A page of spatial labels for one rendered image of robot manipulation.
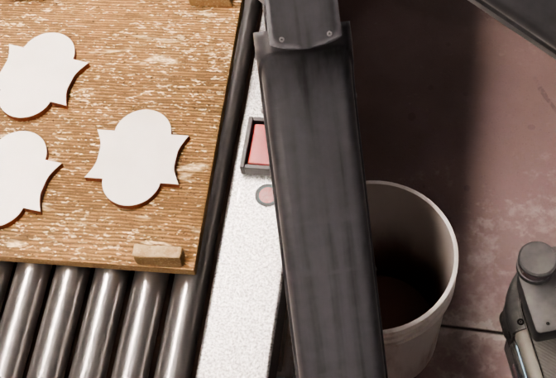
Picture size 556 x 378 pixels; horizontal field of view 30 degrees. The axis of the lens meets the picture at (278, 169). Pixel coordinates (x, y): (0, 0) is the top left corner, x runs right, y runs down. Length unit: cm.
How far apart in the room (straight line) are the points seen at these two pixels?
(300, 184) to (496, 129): 182
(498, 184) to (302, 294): 174
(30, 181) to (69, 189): 5
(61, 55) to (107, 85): 8
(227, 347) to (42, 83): 44
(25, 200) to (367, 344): 76
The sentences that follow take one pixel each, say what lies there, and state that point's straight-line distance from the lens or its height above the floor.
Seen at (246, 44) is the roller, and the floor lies 91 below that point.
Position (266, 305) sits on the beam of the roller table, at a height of 92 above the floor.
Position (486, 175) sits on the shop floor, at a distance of 235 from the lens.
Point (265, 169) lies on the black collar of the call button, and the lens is 129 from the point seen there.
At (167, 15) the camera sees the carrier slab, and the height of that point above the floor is 94.
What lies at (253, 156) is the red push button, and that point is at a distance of 130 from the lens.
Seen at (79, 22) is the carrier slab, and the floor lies 94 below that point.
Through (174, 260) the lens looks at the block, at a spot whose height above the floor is 95.
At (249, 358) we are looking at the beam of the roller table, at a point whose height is 91.
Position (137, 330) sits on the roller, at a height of 92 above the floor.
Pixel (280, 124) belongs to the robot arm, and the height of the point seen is 153.
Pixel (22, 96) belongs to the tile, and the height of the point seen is 95.
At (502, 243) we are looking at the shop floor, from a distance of 228.
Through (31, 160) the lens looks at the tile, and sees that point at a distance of 135.
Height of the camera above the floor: 204
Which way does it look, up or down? 59 degrees down
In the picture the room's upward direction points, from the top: 11 degrees counter-clockwise
